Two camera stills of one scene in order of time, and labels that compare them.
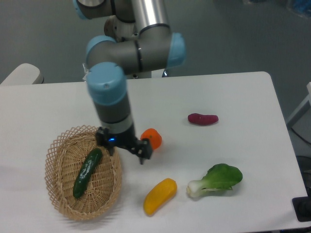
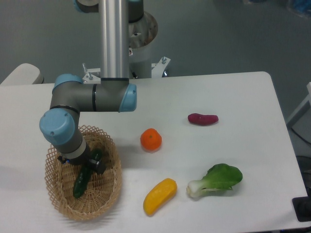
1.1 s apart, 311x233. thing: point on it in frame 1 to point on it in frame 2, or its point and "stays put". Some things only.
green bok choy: (220, 177) stays put
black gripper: (143, 150) to (83, 158)
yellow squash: (160, 193) stays put
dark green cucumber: (86, 172) stays put
